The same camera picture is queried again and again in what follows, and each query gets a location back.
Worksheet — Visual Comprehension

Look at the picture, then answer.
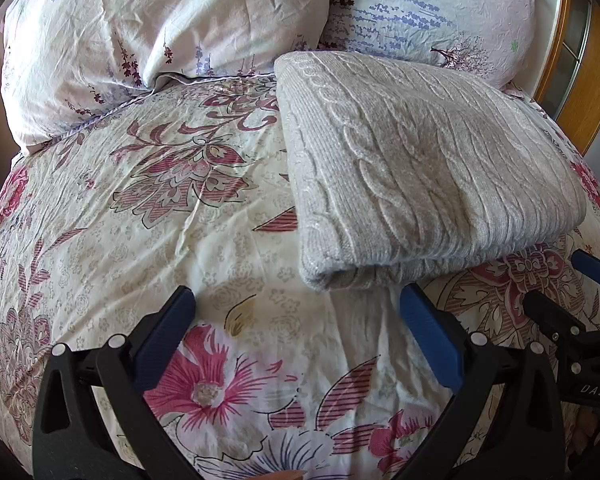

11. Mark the pillow with blue lavender print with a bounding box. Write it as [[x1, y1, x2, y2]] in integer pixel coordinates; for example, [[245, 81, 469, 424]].
[[316, 0, 551, 92]]

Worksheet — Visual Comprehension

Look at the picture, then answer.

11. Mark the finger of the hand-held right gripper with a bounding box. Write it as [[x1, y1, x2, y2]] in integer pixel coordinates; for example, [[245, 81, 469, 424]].
[[522, 289, 598, 376], [569, 249, 600, 306]]

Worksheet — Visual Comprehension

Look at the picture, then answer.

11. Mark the grey cable-knit sweater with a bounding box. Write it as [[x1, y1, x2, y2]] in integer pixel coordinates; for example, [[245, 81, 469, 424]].
[[274, 50, 588, 292]]

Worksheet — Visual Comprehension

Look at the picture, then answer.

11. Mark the person's right hand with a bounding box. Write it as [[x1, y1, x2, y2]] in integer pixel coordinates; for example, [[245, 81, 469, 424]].
[[570, 405, 600, 468]]

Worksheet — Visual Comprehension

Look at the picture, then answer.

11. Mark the white pillow with purple sprigs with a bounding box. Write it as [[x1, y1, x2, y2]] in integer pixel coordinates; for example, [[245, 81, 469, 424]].
[[0, 0, 331, 156]]

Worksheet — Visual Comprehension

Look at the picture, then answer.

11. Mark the white bed headboard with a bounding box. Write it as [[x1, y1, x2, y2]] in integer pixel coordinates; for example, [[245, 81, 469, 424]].
[[525, 0, 566, 103]]

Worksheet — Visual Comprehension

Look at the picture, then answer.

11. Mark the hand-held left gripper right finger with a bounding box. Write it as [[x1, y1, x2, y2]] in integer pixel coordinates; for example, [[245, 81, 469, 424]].
[[380, 283, 567, 480]]

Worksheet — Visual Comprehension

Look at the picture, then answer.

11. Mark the wooden wardrobe with glass panel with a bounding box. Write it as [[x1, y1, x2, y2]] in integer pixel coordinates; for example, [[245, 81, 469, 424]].
[[535, 0, 600, 158]]

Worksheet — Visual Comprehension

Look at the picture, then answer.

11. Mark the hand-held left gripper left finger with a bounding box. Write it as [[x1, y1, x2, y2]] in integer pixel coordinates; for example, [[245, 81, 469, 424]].
[[31, 285, 231, 480]]

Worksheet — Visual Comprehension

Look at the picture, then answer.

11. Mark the floral duvet cover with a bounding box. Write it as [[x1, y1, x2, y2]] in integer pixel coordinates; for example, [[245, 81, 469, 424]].
[[0, 74, 600, 480]]

